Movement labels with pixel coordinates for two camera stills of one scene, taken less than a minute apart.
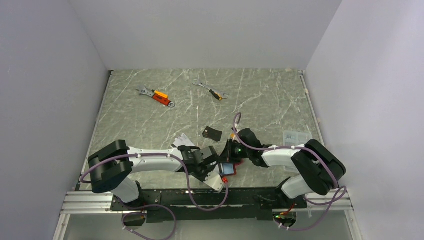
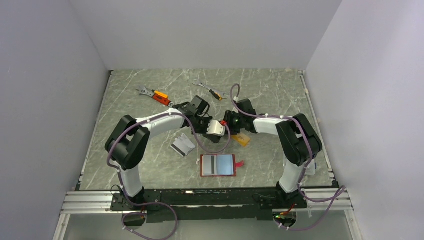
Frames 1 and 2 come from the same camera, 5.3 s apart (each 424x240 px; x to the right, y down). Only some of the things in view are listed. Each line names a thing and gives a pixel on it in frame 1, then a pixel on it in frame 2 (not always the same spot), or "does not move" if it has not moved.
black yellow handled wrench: (218, 96) does not move
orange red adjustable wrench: (160, 97) does not move
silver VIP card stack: (183, 140) does not move
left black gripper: (210, 168) to (204, 132)
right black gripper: (227, 155) to (228, 116)
